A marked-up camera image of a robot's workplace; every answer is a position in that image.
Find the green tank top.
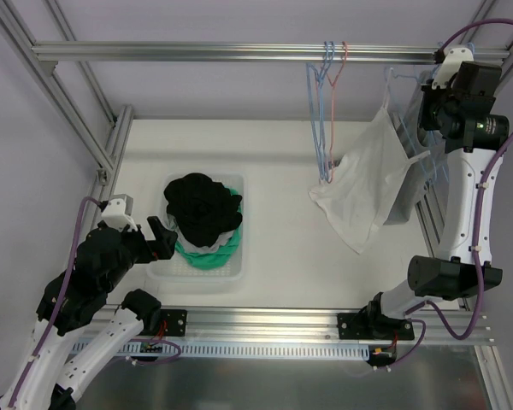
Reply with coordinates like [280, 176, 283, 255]
[173, 185, 245, 271]

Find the black tank top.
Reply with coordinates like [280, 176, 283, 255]
[163, 173, 243, 247]

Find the light grey tank top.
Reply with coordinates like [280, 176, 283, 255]
[164, 213, 236, 260]

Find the pink wire hanger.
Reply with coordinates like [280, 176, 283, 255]
[324, 40, 351, 184]

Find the blue wire hanger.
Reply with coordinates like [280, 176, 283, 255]
[313, 41, 337, 184]
[305, 42, 335, 182]

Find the white tank top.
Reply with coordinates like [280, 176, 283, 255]
[309, 90, 430, 254]

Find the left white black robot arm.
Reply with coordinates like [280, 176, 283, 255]
[0, 216, 178, 409]

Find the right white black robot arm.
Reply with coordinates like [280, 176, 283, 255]
[349, 61, 510, 340]

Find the dark grey tank top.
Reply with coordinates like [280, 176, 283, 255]
[386, 67, 434, 225]

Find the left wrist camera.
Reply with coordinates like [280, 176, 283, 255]
[101, 194, 139, 232]

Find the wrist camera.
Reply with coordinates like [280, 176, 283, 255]
[431, 46, 474, 90]
[101, 194, 139, 232]

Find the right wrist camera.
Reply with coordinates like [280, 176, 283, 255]
[431, 46, 474, 90]

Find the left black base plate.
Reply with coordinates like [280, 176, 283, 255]
[150, 308, 188, 338]

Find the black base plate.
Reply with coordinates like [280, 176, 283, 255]
[336, 312, 415, 341]
[150, 308, 188, 338]

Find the aluminium front rail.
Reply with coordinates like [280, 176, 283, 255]
[32, 305, 492, 341]

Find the white slotted cable duct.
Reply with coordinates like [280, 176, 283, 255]
[68, 340, 371, 359]

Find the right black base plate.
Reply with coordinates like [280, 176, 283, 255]
[336, 312, 415, 341]

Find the aluminium hanging rail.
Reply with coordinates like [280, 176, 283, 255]
[31, 39, 512, 66]

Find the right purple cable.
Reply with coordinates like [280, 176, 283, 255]
[386, 17, 513, 368]

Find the left aluminium frame post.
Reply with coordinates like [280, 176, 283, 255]
[0, 0, 134, 257]

